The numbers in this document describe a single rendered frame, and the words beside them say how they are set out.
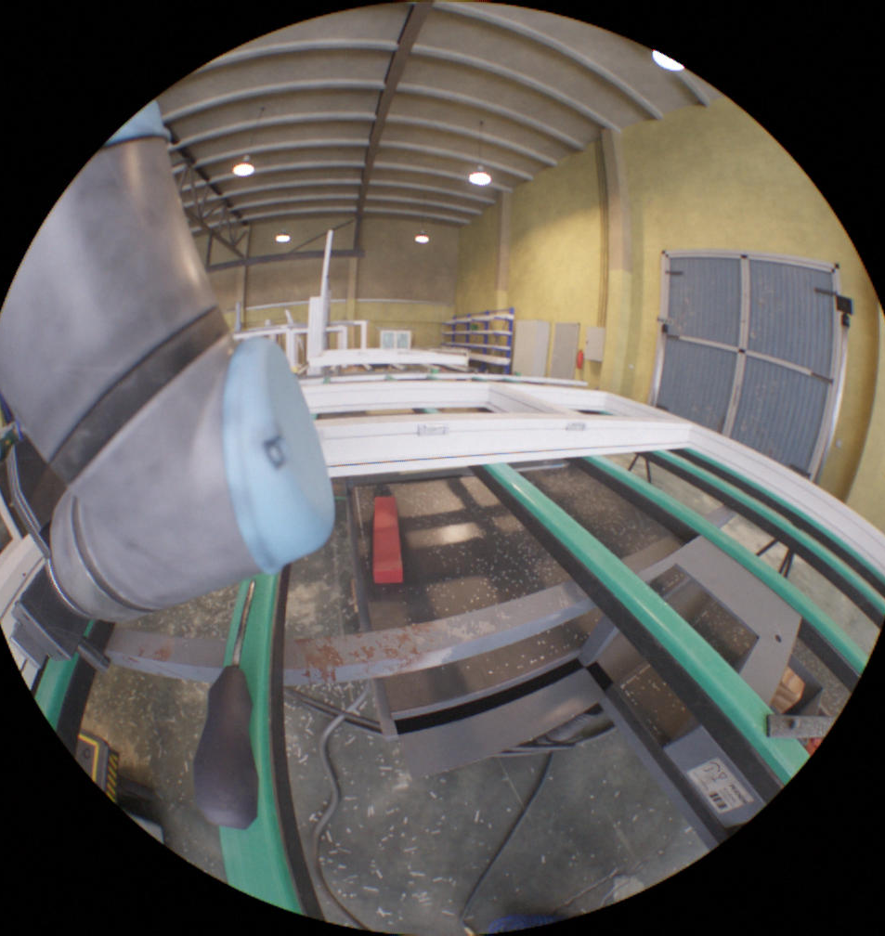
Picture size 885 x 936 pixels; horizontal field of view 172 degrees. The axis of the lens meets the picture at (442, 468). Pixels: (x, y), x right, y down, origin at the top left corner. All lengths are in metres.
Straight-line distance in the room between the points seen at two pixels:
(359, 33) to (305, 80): 2.00
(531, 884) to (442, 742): 0.75
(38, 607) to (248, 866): 0.18
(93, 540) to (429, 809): 1.01
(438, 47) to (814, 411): 9.74
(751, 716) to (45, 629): 0.47
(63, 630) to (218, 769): 0.13
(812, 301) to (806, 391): 1.54
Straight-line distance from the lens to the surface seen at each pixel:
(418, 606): 0.59
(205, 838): 1.27
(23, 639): 0.29
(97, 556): 0.15
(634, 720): 0.59
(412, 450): 0.46
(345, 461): 0.45
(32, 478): 0.23
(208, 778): 0.18
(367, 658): 0.26
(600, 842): 1.19
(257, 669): 0.23
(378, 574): 0.62
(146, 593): 0.15
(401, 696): 0.50
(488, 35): 8.48
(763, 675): 0.37
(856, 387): 6.29
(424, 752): 0.50
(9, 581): 0.40
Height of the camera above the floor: 1.05
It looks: 24 degrees down
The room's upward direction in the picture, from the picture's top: 3 degrees clockwise
